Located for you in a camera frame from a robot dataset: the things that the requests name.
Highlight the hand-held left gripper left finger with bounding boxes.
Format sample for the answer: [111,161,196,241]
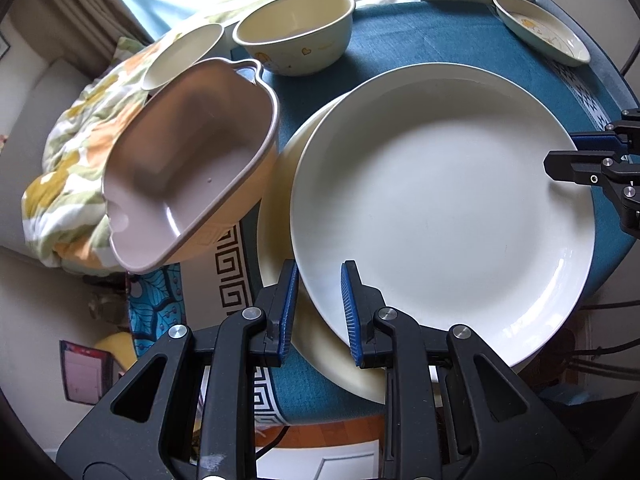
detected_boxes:
[55,259,301,480]

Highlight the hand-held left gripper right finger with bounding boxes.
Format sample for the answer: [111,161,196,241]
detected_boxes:
[340,260,586,480]

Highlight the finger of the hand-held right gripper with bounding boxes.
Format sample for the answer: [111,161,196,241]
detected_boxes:
[570,109,640,156]
[544,149,640,236]

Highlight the large cream plate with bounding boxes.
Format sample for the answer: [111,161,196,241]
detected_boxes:
[256,92,396,406]

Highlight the small printed plate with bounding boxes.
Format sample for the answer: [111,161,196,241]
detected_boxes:
[492,0,592,67]

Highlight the large white plate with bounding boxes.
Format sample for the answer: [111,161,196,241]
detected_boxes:
[290,62,597,368]

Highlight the pink rectangular handled dish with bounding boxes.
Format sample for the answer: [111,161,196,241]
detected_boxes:
[102,57,280,276]

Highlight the cream bowl with print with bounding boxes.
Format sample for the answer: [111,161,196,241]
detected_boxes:
[232,0,356,77]

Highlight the small plain cream bowl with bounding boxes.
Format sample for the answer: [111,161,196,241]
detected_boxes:
[141,22,226,93]

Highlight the light blue underlay cloth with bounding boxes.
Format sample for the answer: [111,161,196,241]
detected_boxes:
[536,0,623,121]

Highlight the yellow stool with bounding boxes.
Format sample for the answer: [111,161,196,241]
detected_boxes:
[95,332,138,377]

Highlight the blue patterned tablecloth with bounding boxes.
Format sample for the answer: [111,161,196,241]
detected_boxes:
[127,2,626,426]

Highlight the red framed pink notebook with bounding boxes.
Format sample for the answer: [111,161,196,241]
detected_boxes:
[59,340,118,406]

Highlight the floral duvet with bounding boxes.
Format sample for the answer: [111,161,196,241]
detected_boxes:
[20,0,441,276]

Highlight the beige curtain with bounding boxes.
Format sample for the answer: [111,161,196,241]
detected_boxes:
[10,0,156,91]

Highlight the black cable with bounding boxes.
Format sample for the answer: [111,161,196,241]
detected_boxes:
[255,425,292,461]

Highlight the black metal chair frame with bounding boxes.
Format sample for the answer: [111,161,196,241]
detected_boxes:
[565,297,640,376]

